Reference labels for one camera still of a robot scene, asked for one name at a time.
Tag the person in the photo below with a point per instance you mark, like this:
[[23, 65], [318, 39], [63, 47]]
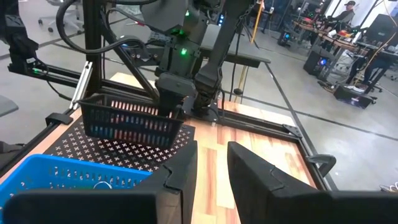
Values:
[[373, 65], [345, 14]]

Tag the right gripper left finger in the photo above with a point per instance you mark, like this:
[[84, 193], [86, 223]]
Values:
[[93, 208]]

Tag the black perforated metal riser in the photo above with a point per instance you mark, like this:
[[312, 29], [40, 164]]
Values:
[[109, 152]]

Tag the black computer tower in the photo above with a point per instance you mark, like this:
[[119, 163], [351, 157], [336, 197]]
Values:
[[315, 62]]

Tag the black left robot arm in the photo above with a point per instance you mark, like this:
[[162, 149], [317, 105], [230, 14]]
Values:
[[214, 71]]

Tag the grey seat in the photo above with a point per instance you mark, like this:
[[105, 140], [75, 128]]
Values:
[[7, 105]]

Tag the dark grey desk top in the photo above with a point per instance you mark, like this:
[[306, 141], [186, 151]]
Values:
[[236, 57]]

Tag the white office chair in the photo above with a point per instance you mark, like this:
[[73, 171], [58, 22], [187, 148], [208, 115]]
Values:
[[65, 15]]

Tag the silver metal rail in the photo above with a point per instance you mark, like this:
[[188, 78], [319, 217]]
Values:
[[81, 84]]

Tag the black aluminium table frame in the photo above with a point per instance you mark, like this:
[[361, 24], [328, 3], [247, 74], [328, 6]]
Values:
[[264, 127]]

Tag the black mesh basket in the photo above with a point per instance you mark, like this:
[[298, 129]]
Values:
[[124, 124]]

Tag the black floor case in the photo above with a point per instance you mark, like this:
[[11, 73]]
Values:
[[354, 97]]

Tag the blue plastic basket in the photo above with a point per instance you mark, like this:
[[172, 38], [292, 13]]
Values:
[[46, 168]]

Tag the black rig bracket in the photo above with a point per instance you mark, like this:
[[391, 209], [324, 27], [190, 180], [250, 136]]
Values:
[[18, 40]]

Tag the black clamp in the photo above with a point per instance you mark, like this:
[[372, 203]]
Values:
[[59, 119], [323, 161]]

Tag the black background monitor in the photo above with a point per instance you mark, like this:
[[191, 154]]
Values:
[[382, 29]]

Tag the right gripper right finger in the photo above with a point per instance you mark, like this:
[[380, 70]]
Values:
[[295, 205]]

